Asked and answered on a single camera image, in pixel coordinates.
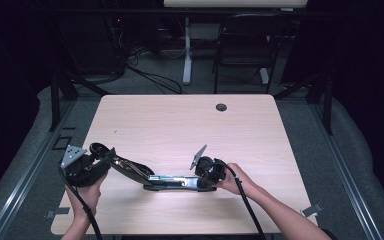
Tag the dark tape piece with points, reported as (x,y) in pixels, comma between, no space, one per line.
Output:
(57,212)

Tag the short white desk leg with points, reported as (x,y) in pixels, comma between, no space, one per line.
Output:
(264,76)

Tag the white desk top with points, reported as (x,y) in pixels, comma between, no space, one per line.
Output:
(236,3)

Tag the aluminium floor rail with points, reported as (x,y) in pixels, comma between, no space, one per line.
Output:
(30,173)
(346,173)

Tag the dark computer with red light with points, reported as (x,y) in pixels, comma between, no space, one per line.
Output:
(116,43)

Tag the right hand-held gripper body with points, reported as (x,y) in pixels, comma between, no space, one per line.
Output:
(210,170)

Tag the grey tape piece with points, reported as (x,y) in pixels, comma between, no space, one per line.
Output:
(312,210)

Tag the black stapler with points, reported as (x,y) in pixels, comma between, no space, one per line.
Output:
(166,182)

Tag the grey box under desk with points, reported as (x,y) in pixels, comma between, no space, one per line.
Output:
(204,31)

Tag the person's right hand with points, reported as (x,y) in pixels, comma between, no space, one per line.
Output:
(236,180)

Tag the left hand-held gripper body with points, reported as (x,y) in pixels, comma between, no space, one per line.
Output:
(80,170)

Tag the long white desk leg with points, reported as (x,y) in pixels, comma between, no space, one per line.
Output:
(187,53)

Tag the black chair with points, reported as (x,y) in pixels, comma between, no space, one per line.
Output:
(246,50)

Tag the black metal stand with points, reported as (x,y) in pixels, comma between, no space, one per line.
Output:
(56,100)
(327,103)

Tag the person's left hand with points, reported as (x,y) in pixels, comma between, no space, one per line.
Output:
(87,196)

